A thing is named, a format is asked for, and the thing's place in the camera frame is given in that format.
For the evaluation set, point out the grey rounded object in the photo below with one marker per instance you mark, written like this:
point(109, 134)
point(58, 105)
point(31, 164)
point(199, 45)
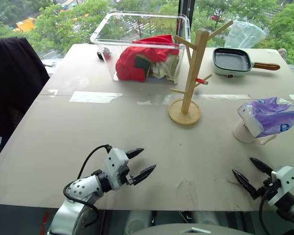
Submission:
point(282, 52)

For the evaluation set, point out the clear plastic storage bin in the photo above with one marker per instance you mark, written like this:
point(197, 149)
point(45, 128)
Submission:
point(107, 29)

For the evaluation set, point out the wooden mug tree stand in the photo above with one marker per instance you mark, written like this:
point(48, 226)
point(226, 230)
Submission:
point(188, 93)

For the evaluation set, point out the blue flat item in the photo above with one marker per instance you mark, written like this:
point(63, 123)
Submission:
point(154, 77)

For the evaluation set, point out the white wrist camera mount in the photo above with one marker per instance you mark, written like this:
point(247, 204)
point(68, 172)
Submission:
point(284, 182)
point(115, 166)

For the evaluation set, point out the green sponge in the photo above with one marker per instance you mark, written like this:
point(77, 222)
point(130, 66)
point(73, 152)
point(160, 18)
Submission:
point(142, 64)

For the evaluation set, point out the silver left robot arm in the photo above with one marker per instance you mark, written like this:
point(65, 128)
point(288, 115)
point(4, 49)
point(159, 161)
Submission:
point(84, 187)

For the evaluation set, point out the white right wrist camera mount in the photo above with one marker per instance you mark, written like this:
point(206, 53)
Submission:
point(284, 182)

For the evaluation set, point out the small black red object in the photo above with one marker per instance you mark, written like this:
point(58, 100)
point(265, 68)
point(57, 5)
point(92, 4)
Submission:
point(106, 52)

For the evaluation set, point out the cream crumpled cloth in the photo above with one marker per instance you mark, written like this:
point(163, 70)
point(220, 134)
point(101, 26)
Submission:
point(170, 67)

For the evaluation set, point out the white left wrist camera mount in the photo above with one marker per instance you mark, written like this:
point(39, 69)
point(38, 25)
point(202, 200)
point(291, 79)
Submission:
point(115, 166)

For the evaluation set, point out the black jacket on chair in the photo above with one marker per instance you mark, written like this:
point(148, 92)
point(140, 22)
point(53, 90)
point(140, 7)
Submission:
point(12, 80)

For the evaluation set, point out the purple tissue pack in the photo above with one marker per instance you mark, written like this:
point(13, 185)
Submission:
point(269, 116)

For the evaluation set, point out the red cloth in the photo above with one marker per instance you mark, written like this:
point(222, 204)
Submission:
point(129, 63)

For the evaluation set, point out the black window frame post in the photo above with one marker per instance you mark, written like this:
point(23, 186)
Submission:
point(186, 17)

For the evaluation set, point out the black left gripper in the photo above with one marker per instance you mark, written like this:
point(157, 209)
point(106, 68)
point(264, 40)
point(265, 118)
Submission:
point(126, 177)

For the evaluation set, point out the large clear tape strip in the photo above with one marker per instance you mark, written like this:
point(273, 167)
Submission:
point(93, 97)

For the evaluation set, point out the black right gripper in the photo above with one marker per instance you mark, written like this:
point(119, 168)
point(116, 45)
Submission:
point(265, 188)

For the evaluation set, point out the clear plastic bag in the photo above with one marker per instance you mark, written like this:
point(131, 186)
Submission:
point(246, 34)

